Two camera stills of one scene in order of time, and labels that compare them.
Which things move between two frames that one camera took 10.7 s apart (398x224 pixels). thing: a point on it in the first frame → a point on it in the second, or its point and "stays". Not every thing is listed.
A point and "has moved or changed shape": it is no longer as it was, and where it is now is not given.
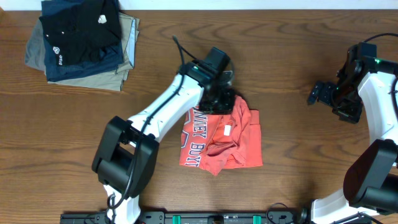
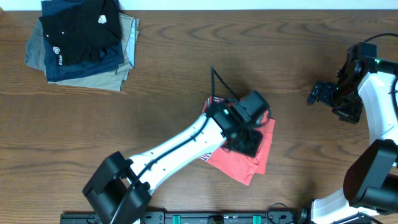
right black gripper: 351,114 stays
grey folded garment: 35,51 stays
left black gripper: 227,109 → 252,151
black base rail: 191,217 stays
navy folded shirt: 111,60 stays
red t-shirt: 216,141 has moved or changed shape
